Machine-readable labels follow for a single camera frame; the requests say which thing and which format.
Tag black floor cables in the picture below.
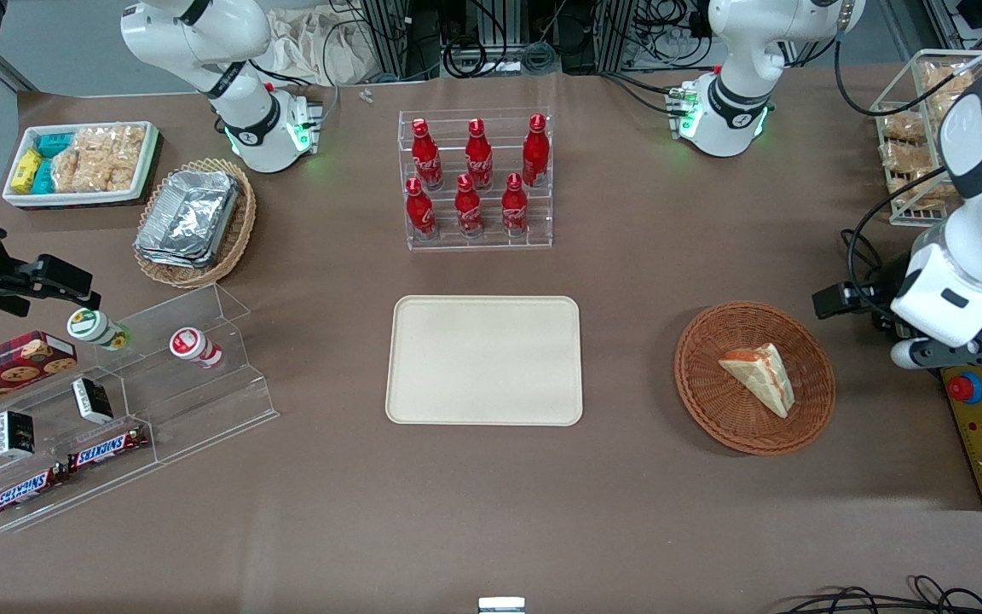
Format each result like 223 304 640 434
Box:
777 575 982 614

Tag clear fried snack bag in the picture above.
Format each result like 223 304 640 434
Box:
887 167 962 211
878 109 927 143
880 141 927 173
921 61 978 120

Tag oval light wicker basket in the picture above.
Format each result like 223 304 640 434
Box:
132 157 258 290

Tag black coiled cable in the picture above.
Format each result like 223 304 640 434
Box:
442 34 511 79

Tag green lid yogurt bottle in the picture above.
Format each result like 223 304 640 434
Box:
66 307 132 353

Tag round brown wicker basket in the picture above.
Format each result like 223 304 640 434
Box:
673 300 838 457

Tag stack of foil trays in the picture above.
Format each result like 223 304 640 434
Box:
134 169 241 269

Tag snickers chocolate bar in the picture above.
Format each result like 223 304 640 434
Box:
66 424 152 474
0 465 71 520

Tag red cookie box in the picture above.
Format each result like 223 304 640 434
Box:
0 330 79 420

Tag clear rice cracker bag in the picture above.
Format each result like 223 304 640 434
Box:
73 125 147 169
50 152 136 194

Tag clear acrylic bottle rack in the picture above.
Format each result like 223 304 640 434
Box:
396 106 555 252

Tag triangle sandwich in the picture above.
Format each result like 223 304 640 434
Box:
718 342 797 420

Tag black appliance power cable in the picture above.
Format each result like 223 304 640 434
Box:
840 228 889 296

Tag clear acrylic stepped shelf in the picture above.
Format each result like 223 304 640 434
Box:
0 283 280 535

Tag yellow snack box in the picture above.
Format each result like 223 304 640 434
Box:
11 148 44 194

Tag white wire rack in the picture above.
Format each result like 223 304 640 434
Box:
869 49 982 228

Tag red cola bottle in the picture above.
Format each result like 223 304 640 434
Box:
405 177 438 240
453 173 485 239
500 172 530 238
464 118 495 191
411 118 445 191
521 113 552 189

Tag beige plastic tray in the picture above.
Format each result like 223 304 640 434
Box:
384 295 585 427

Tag beige cloth bag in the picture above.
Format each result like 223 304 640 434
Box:
266 5 374 87

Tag white rectangular snack tray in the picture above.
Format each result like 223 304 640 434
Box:
2 120 161 210

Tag red lid yogurt bottle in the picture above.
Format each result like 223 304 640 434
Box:
169 327 226 370

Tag small black white box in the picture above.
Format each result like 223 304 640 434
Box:
0 409 37 460
71 377 115 426

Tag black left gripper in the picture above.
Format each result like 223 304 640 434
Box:
812 281 884 322

